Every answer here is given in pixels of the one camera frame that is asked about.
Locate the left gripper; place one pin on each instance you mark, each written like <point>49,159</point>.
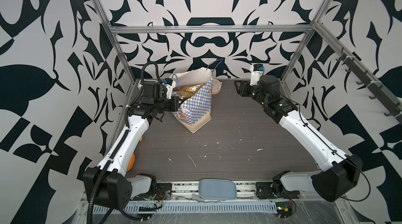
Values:
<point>174,105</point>

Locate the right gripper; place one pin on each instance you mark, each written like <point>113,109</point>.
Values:
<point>245,87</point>

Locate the blue checkered paper bag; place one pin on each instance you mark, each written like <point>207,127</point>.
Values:
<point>195,112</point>

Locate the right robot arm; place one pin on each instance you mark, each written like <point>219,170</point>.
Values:
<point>337,173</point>

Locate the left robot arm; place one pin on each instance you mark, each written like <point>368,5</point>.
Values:
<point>106,184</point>

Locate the orange plush toy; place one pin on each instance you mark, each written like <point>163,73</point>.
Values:
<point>131,161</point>

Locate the grey-blue pouch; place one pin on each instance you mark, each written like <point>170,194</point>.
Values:
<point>217,189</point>

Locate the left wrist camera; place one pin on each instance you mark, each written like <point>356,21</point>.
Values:
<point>169,84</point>

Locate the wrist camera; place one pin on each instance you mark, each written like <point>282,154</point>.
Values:
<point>169,84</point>
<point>257,70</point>

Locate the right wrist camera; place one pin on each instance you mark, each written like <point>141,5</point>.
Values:
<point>257,70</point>

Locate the wall hook rack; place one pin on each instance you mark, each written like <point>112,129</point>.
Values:
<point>368,80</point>

